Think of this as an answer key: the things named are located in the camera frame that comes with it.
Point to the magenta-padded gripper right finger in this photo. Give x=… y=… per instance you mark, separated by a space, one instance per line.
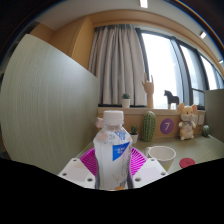
x=150 y=171

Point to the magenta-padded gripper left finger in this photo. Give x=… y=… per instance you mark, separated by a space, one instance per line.
x=75 y=171

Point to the clear plastic water bottle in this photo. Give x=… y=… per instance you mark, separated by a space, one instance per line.
x=111 y=160

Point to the white and yellow cup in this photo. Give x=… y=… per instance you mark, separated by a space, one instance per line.
x=161 y=156

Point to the small plant in white pot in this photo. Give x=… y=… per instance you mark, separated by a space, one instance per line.
x=126 y=102
x=134 y=137

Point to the flat round red coaster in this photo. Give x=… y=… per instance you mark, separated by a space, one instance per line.
x=187 y=163

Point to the tall green cactus ornament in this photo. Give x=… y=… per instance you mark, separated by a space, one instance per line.
x=149 y=126

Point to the round purple number sign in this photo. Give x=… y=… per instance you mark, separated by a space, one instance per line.
x=167 y=126

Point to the plush mouse toy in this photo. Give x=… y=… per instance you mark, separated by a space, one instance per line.
x=186 y=125

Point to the small round green cactus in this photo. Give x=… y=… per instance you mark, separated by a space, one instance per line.
x=206 y=131

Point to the large grey-green divider panel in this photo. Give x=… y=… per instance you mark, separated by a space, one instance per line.
x=46 y=106

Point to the black horse figurine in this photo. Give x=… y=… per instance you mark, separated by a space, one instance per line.
x=171 y=99

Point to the wooden hand model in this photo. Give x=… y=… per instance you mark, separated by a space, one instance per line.
x=149 y=91

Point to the small grey-green divider panel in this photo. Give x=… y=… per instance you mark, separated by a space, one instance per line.
x=215 y=116

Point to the dark-framed window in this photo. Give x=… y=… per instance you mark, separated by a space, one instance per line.
x=160 y=66

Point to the grey curtain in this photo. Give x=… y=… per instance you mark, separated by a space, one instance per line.
x=116 y=63

